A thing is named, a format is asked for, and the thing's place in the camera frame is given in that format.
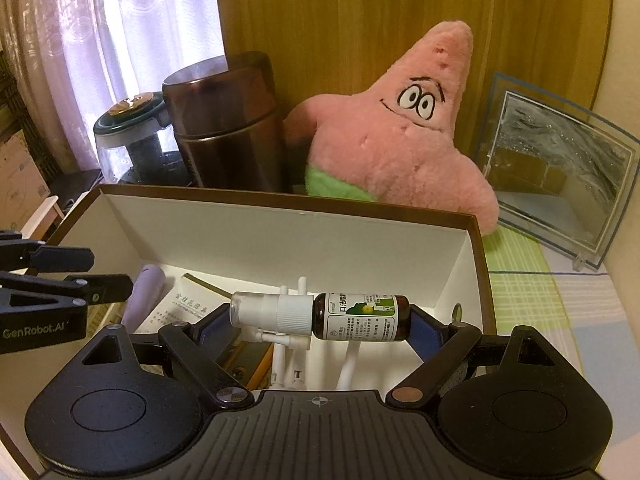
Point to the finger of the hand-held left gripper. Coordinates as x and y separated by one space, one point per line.
105 287
55 258

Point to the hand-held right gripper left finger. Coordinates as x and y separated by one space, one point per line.
217 332

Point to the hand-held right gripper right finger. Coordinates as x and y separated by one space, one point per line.
425 332

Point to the purple cream tube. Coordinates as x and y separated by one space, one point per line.
142 295

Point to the white gold carton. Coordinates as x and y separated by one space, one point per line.
185 305

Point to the orange utility knife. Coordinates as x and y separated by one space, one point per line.
260 367

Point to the white wifi router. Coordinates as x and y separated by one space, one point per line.
279 365

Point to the brown spray bottle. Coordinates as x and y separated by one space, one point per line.
350 317

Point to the brown cardboard box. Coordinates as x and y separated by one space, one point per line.
300 240

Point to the cardboard shipping box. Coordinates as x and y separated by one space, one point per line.
20 180

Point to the glass jar with black base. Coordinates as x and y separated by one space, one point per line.
135 145

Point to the checked tablecloth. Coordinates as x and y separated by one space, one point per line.
575 310

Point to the black storage crate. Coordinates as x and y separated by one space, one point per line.
15 100

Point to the pink star plush toy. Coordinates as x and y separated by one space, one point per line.
400 150

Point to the brown metal canister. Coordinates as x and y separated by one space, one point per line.
225 125

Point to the purple lace curtain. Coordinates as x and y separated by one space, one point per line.
100 35

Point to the wooden wardrobe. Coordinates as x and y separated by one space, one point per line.
350 10

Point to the glass picture frame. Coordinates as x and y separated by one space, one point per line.
560 170

